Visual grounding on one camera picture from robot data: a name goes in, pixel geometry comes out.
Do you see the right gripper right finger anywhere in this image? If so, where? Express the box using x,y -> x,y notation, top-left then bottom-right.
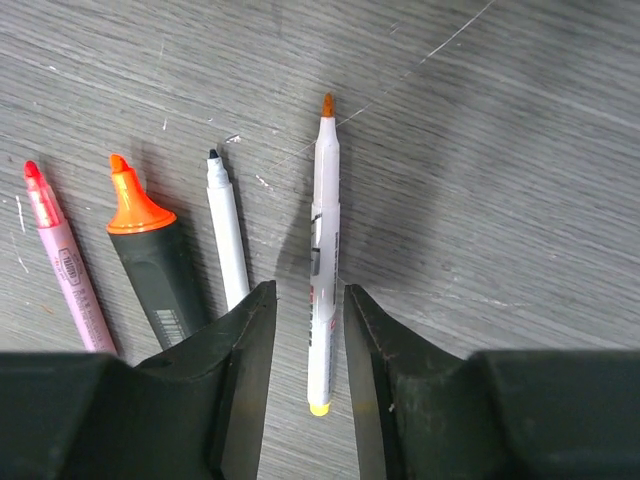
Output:
343,285 -> 639,479

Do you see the blue cap white marker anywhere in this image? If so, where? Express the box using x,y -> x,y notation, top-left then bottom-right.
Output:
206,149 -> 250,311

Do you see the orange cap marker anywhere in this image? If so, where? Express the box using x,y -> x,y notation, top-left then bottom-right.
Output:
307,93 -> 341,417

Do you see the pink pen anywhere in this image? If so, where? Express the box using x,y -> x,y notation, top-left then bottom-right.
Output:
24,161 -> 117,354

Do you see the orange black highlighter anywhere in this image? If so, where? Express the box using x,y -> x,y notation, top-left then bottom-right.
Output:
107,154 -> 209,350

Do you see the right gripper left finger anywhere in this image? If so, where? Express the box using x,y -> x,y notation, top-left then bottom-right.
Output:
1,281 -> 277,479

